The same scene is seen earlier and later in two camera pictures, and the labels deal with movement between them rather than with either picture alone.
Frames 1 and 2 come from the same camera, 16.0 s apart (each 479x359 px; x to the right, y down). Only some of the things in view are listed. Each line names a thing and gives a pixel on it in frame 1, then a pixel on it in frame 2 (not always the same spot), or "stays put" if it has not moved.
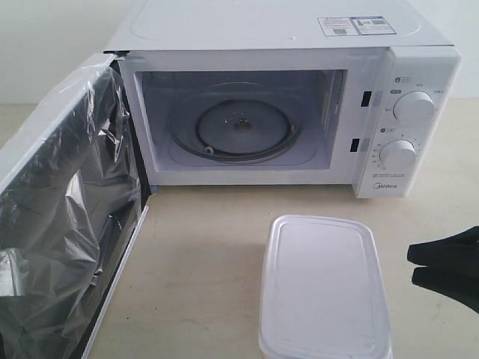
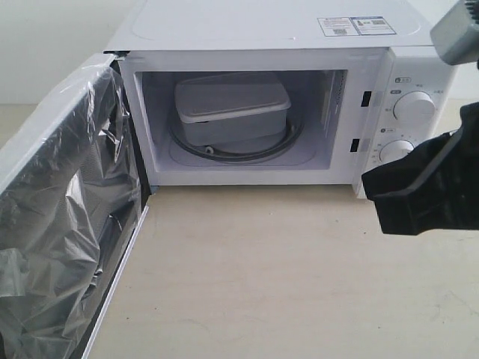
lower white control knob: (397, 154) stays put
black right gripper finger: (459, 283) → (437, 203)
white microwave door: (69, 217) stays put
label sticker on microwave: (355, 25) stays put
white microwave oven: (364, 93) stays put
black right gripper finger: (461, 250) → (406, 173)
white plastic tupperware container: (324, 295) → (231, 108)
